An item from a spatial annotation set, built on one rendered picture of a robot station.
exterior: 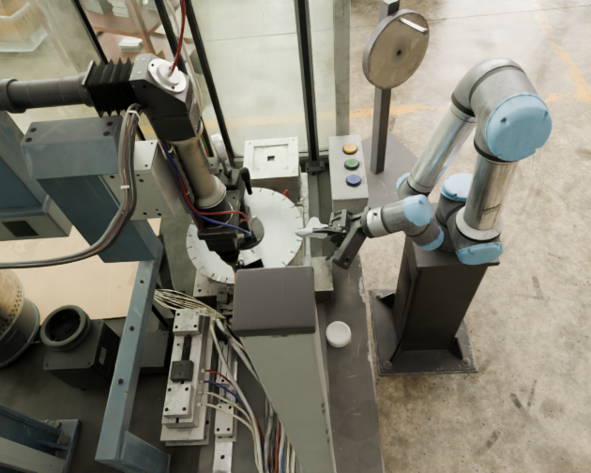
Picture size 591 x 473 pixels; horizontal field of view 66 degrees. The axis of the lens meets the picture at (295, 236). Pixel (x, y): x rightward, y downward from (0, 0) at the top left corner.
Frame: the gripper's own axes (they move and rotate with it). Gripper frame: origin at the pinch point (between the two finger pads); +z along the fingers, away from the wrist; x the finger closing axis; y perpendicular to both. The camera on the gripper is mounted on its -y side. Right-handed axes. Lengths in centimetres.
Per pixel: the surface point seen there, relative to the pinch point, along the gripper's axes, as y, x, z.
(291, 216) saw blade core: 6.4, 8.4, 1.5
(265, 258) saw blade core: -8.3, 10.9, 5.6
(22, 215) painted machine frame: -26, 63, 19
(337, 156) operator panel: 36.1, -1.1, -4.3
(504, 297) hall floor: 40, -117, -21
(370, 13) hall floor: 285, -75, 42
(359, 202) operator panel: 19.1, -7.6, -10.3
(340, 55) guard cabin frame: 48, 23, -20
